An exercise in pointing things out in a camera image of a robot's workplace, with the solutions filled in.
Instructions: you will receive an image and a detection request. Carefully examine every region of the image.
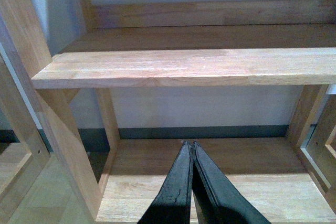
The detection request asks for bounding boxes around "wooden frame at left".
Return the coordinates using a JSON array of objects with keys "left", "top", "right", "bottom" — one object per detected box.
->
[{"left": 1, "top": 57, "right": 50, "bottom": 223}]

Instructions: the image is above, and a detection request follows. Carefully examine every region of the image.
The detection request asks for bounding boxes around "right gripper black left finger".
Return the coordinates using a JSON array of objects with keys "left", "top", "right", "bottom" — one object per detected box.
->
[{"left": 138, "top": 142, "right": 194, "bottom": 223}]

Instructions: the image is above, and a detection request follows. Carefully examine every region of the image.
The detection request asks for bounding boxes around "wooden shelf unit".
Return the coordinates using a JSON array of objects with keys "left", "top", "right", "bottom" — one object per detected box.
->
[{"left": 1, "top": 0, "right": 335, "bottom": 223}]

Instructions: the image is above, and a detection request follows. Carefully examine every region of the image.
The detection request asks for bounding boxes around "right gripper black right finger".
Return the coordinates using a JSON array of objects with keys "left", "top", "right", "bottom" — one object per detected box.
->
[{"left": 192, "top": 142, "right": 270, "bottom": 223}]

